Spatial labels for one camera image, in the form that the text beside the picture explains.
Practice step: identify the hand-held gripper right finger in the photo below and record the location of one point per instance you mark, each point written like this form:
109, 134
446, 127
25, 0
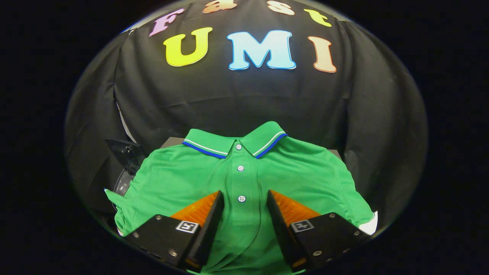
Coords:
279, 229

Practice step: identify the white flat board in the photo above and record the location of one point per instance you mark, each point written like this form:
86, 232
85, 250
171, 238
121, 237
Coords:
369, 225

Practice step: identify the beige cabinet with dark top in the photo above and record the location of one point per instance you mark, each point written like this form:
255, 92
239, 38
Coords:
172, 142

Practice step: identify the black backdrop cloth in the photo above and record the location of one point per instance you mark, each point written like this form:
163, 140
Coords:
229, 99

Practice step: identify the dark washing machine lid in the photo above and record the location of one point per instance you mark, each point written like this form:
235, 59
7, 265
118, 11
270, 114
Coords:
126, 152

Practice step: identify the green polo shirt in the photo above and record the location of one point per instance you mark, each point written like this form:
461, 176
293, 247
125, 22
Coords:
305, 175

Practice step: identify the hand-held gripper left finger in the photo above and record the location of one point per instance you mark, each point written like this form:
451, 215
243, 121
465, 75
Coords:
210, 233

